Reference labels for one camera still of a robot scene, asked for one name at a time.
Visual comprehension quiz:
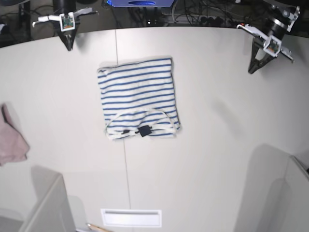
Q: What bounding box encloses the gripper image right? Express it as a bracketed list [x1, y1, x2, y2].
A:
[237, 17, 294, 74]

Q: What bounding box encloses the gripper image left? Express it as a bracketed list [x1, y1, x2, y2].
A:
[32, 8, 98, 51]

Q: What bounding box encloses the blue white striped T-shirt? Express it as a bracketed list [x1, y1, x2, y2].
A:
[97, 57, 181, 140]

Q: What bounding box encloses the blue box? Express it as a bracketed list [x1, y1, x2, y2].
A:
[107, 0, 174, 7]

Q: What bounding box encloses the pink folded cloth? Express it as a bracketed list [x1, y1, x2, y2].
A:
[0, 103, 30, 166]

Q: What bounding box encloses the white rectangular table inset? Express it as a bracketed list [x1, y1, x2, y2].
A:
[101, 209, 162, 228]

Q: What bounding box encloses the wooden stick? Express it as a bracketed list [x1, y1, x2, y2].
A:
[86, 223, 109, 232]

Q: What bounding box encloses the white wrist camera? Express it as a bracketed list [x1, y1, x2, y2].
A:
[59, 12, 75, 32]
[263, 35, 282, 58]

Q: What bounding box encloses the power strip with cables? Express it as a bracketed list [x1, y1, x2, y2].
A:
[164, 14, 244, 28]

